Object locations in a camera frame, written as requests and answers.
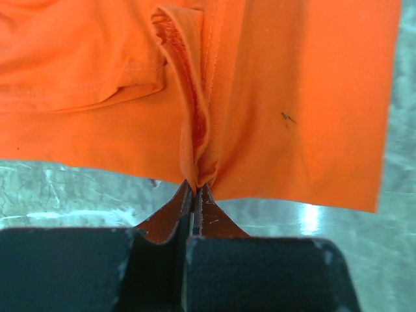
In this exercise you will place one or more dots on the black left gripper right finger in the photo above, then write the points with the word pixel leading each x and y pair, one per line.
pixel 229 270

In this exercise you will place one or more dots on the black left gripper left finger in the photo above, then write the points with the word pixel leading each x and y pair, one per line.
pixel 98 269

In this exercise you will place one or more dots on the orange t shirt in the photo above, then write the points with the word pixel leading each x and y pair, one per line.
pixel 256 99

